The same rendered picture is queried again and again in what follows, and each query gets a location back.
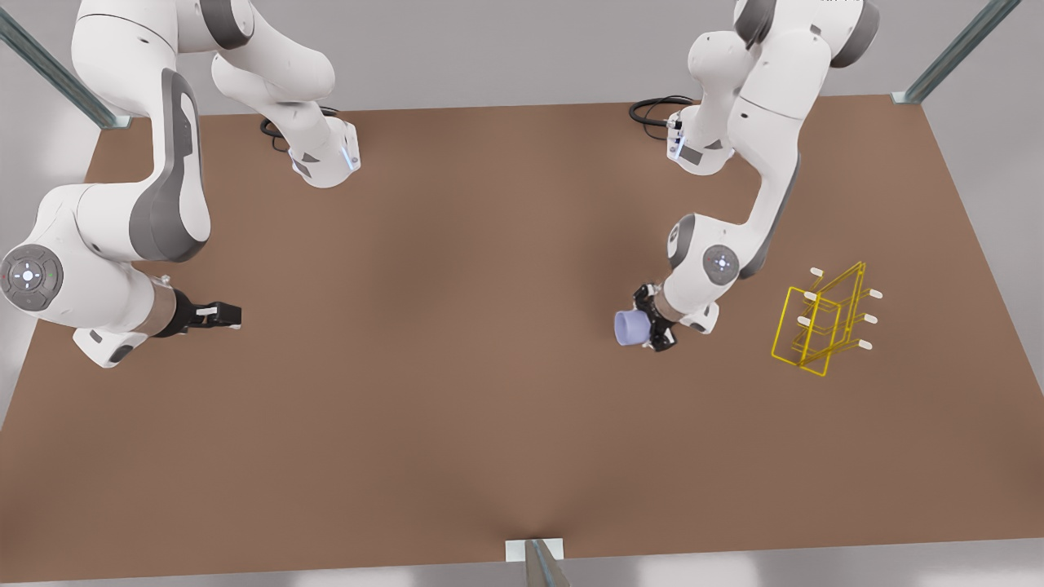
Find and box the black cable loop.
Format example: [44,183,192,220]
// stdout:
[629,96,697,141]
[260,107,340,152]

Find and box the yellow wire cup holder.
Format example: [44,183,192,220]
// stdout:
[771,261,884,377]

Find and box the lavender cup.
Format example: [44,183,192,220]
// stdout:
[614,309,653,347]

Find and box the silver frame post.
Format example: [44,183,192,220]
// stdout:
[506,538,572,587]
[0,8,131,130]
[891,0,1023,105]

